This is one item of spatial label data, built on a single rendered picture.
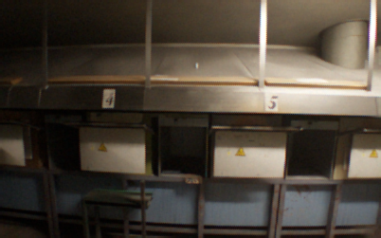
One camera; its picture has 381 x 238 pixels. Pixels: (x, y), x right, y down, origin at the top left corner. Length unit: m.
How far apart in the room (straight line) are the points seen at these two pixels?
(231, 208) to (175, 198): 0.59
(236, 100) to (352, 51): 1.57
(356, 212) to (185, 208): 1.85
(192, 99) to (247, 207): 1.27
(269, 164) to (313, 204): 0.80
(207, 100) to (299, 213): 1.58
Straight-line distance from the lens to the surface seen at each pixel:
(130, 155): 1.44
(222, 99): 1.10
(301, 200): 2.05
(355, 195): 2.41
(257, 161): 1.44
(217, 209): 1.79
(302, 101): 1.33
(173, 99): 1.09
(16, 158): 2.21
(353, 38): 2.42
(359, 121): 2.10
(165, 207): 1.80
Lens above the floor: 1.52
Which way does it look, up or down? 4 degrees down
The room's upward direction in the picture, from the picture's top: 1 degrees clockwise
